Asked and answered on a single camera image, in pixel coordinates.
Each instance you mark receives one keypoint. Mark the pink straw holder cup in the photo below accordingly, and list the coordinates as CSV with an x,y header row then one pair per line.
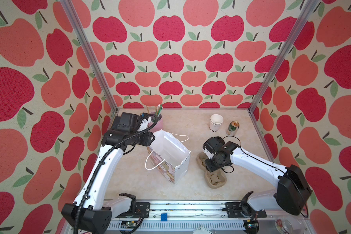
x,y
158,126

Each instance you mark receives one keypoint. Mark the white paper gift bag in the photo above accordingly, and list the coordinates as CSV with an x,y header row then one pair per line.
x,y
169,156

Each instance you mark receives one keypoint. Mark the blue small block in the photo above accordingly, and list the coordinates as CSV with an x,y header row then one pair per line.
x,y
164,217

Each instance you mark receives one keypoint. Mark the green drink can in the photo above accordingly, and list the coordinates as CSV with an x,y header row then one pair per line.
x,y
233,128

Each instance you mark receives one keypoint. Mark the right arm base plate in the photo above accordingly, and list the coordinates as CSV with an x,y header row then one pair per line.
x,y
236,210

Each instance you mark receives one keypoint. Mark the cardboard cup carrier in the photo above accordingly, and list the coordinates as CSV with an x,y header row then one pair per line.
x,y
214,179

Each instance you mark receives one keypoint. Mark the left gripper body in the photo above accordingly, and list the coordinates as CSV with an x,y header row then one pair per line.
x,y
139,137

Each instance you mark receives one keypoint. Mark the right aluminium frame post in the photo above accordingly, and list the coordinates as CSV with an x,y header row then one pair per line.
x,y
299,24

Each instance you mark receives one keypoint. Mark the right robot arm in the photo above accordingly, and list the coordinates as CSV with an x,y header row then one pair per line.
x,y
291,190

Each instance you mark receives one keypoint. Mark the clear plastic container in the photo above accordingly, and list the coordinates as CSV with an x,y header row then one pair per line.
x,y
289,225

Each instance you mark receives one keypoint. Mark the left aluminium frame post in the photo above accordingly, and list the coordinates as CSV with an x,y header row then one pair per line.
x,y
72,15

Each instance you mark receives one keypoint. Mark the aluminium frame post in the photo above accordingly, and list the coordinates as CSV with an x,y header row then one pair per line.
x,y
299,24
72,15

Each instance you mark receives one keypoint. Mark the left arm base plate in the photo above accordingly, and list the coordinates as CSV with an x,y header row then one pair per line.
x,y
141,208

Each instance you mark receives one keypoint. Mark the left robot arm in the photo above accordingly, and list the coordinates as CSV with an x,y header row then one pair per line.
x,y
88,211

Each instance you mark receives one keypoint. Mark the green paper straw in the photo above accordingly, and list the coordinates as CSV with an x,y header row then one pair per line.
x,y
159,109

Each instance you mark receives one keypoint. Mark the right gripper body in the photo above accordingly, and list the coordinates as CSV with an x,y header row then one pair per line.
x,y
212,166

